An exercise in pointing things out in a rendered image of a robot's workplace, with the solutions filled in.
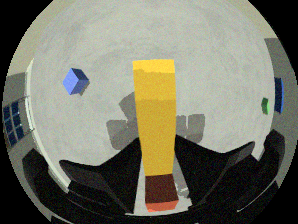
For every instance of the blue cube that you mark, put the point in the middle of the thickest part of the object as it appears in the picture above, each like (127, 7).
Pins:
(75, 81)

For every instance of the small green block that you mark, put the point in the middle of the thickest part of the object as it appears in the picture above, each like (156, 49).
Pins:
(265, 106)

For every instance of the yellow bar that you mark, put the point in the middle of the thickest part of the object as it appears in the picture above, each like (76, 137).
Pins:
(156, 114)

